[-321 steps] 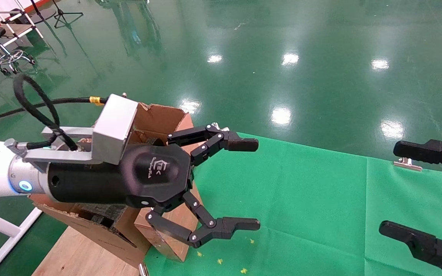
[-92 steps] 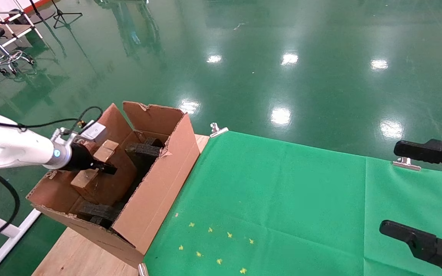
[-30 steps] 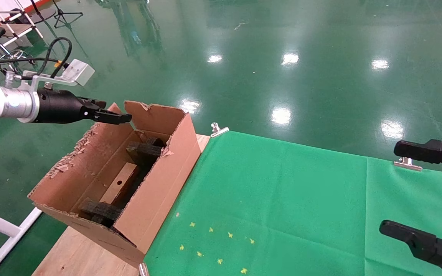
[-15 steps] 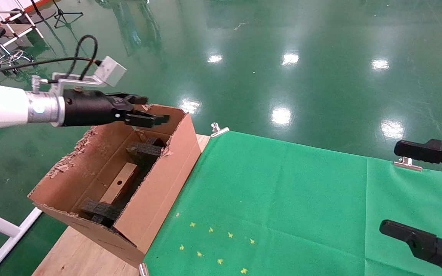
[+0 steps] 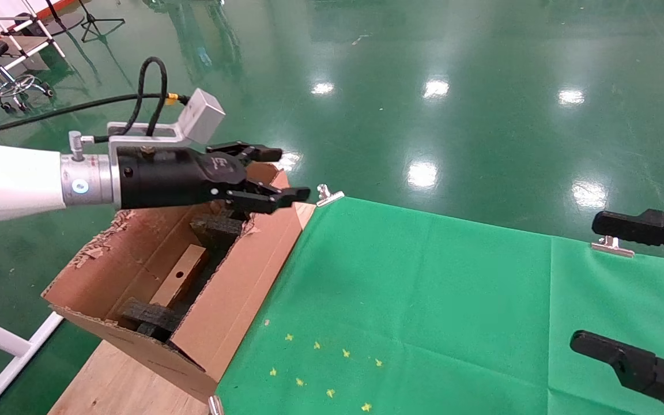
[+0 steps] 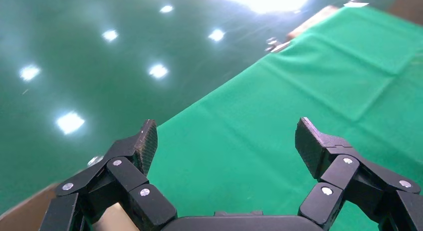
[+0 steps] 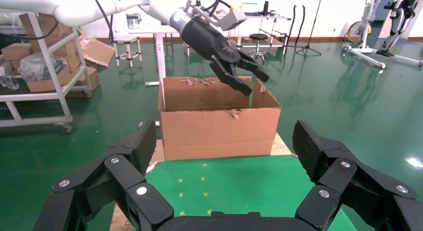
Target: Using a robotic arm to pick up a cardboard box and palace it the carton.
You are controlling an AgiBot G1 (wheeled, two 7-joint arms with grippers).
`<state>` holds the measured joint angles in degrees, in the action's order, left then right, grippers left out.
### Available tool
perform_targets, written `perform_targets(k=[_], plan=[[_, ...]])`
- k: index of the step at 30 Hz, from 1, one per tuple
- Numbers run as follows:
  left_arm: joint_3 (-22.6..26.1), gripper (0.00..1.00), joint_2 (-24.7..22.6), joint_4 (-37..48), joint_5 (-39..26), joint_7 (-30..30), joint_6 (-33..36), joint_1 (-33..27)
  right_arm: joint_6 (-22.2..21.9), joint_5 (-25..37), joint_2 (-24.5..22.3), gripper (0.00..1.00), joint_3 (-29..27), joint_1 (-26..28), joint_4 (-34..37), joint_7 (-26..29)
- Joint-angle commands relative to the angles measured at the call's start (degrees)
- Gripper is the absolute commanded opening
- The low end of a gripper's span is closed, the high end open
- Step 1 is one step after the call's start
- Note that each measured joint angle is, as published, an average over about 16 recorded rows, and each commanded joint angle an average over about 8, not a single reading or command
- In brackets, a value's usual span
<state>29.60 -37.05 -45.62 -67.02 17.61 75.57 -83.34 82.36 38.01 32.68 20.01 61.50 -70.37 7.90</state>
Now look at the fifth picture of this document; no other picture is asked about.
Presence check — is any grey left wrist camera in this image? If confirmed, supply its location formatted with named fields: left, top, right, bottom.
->
left=107, top=88, right=227, bottom=157

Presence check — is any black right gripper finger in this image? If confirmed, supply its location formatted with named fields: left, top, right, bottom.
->
left=569, top=331, right=664, bottom=415
left=591, top=209, right=664, bottom=274

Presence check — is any large open cardboard carton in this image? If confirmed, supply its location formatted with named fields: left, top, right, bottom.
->
left=42, top=163, right=316, bottom=402

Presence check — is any wooden block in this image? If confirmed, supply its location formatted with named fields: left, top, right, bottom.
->
left=149, top=244, right=209, bottom=309

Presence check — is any black double pole stand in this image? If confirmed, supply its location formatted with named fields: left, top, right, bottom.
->
left=14, top=0, right=86, bottom=36

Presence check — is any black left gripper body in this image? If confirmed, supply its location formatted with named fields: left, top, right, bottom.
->
left=116, top=144, right=247, bottom=210

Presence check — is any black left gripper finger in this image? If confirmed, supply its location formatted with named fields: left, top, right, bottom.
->
left=226, top=183, right=311, bottom=215
left=206, top=141, right=282, bottom=168

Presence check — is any green table cloth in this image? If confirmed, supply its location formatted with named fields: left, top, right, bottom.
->
left=215, top=196, right=664, bottom=415

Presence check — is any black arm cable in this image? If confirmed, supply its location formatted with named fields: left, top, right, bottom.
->
left=0, top=56, right=190, bottom=142

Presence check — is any black foam block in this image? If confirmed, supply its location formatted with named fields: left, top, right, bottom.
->
left=120, top=297, right=183, bottom=344
left=191, top=214, right=245, bottom=252

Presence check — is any black microphone stand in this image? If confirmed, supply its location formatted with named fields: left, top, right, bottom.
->
left=78, top=0, right=126, bottom=44

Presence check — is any white frame table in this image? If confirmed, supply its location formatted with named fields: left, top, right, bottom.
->
left=0, top=0, right=66, bottom=117

